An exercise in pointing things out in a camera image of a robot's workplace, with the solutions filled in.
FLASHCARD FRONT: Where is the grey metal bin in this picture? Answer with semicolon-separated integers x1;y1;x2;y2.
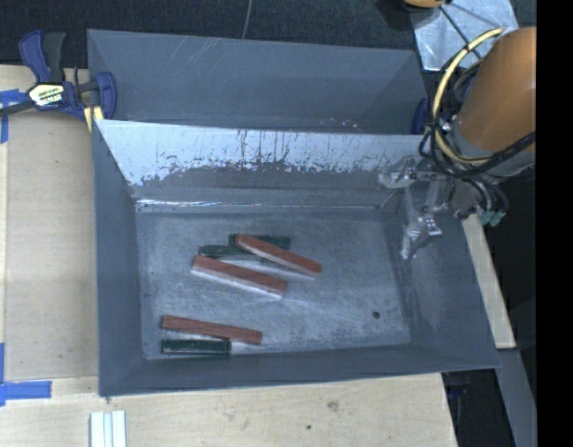
86;28;502;398

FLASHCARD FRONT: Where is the dark green flat block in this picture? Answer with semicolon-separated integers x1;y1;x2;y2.
227;233;293;251
160;338;233;357
198;244;264;263

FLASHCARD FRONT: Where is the red-brown flat block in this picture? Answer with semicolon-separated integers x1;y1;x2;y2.
190;254;290;300
233;233;323;280
160;314;265;346

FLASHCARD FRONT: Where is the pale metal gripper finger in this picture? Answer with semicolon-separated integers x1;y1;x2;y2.
376;156;429;191
399;215;443;261

